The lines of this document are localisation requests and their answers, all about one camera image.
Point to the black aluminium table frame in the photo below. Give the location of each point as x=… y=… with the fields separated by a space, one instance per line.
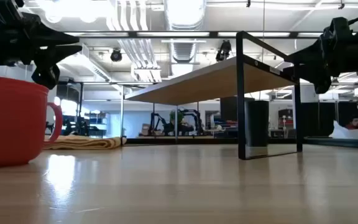
x=197 y=141

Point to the black background robot arm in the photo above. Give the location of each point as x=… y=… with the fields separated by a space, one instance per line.
x=157 y=124
x=193 y=119

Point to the yellow folded towel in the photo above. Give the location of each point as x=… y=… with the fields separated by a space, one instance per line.
x=82 y=142

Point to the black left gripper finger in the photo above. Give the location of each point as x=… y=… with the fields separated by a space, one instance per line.
x=48 y=62
x=54 y=37

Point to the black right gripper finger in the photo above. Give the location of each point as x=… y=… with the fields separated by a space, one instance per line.
x=315 y=76
x=309 y=54

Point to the silver ventilation duct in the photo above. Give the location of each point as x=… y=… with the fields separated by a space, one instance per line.
x=185 y=12

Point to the black ceiling spotlight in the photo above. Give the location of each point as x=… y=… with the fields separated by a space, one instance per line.
x=116 y=55
x=224 y=50

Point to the black background curtain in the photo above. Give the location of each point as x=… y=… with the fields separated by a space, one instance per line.
x=322 y=118

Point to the red mug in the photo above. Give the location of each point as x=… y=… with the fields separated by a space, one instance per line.
x=8 y=124

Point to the white crumpled plastic bag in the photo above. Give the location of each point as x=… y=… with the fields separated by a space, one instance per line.
x=353 y=133

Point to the black background monitor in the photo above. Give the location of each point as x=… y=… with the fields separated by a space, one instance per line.
x=232 y=109

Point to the wooden shelf black metal frame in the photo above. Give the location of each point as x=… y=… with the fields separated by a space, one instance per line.
x=210 y=82

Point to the tall black cup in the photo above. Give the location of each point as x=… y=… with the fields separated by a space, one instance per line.
x=257 y=124

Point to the person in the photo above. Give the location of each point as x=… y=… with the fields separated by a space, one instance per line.
x=355 y=122

